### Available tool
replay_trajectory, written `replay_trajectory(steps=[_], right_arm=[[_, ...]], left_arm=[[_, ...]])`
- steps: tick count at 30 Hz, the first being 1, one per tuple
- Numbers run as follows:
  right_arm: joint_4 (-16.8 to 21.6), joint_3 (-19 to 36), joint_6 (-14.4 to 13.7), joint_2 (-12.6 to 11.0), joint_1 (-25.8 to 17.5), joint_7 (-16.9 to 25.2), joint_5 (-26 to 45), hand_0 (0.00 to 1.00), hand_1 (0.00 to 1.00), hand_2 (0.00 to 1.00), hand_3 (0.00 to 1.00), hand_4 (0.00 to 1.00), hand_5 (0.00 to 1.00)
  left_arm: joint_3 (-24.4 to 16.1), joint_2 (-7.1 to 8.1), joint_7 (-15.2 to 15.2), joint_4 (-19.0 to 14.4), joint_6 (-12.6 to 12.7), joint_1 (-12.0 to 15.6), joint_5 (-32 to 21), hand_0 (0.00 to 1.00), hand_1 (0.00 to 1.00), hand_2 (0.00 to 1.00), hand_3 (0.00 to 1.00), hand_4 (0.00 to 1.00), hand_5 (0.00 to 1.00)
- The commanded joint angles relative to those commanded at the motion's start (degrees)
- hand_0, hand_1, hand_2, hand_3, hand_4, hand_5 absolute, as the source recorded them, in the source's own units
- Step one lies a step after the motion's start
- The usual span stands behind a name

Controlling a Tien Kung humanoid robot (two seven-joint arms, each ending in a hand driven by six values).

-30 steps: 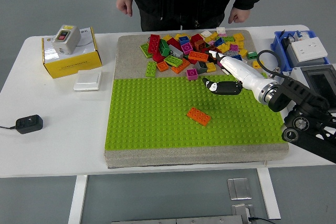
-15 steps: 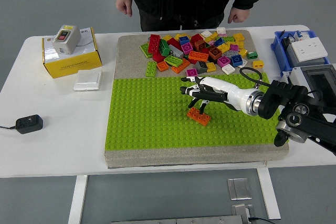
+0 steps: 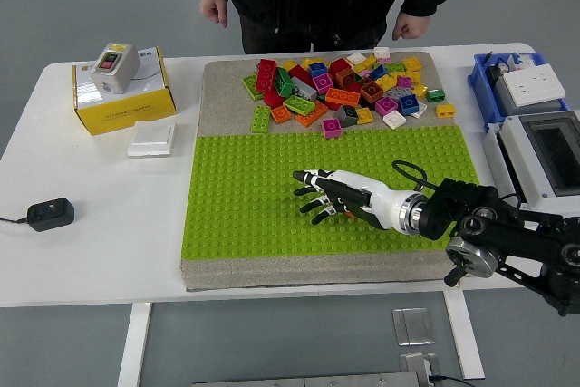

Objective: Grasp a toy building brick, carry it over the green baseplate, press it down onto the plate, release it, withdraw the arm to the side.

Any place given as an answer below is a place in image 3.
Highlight brown two-by-two brick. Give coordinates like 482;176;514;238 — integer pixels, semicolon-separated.
360;81;385;104
335;68;357;89

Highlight orange long brick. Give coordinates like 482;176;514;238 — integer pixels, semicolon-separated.
295;101;329;129

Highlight person's right hand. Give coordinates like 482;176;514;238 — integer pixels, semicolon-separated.
198;0;230;28

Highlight steel floor bar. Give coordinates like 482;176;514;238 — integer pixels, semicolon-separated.
192;371;425;387

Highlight grey-brown mat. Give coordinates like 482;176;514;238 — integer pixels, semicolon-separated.
179;50;501;292

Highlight white wall switch plate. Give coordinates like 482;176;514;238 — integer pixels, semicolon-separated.
126;120;177;158

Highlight dark green brick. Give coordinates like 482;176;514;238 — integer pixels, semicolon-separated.
274;67;295;98

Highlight person's left hand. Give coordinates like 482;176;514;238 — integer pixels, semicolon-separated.
391;15;431;42

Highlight grey metal box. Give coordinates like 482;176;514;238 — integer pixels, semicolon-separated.
493;74;570;117

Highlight green studded baseplate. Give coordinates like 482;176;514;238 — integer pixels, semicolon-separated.
179;124;481;265

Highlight dark grey brick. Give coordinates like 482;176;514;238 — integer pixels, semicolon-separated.
337;104;360;129

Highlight grey enclosure with dark window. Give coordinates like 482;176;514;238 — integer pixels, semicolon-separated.
482;110;580;214

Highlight lime two-by-three brick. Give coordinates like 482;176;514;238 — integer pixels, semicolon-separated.
283;94;316;117

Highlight blue plastic bin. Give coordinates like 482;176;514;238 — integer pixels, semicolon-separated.
467;51;570;133

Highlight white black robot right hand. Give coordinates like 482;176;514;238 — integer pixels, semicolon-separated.
292;168;410;232

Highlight metal floor plate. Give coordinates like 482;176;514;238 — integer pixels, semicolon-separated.
398;353;440;382
391;307;436;346

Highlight red two-by-four brick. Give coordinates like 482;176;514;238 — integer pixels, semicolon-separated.
255;59;278;92

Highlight grey long brick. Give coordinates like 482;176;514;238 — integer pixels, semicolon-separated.
291;76;318;101

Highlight magenta two-by-two brick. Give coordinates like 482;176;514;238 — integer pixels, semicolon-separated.
321;118;343;140
312;73;335;95
374;96;399;117

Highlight white two-by-two brick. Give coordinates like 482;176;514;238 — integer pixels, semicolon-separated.
382;111;407;130

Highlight black floor cable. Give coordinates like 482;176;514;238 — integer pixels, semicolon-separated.
428;373;477;387

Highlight white table leg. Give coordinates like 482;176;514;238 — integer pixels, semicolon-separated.
116;303;153;387
442;290;486;380

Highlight person's hand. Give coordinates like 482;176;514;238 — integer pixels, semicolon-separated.
198;0;230;28
391;15;431;42

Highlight yellow white cardboard box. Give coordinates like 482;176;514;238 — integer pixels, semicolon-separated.
71;45;178;137

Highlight white wall socket plate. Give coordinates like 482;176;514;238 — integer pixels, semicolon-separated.
503;63;567;107

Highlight orange two-by-two brick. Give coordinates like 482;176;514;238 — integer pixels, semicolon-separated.
270;105;294;124

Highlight black connector with wire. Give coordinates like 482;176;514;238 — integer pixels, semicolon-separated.
485;60;512;85

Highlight black power adapter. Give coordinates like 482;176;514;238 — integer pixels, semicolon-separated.
26;198;76;233

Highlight grey push-button switch box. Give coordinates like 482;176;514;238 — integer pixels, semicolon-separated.
89;42;140;95

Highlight small white breaker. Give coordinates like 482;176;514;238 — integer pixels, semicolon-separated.
510;52;538;72

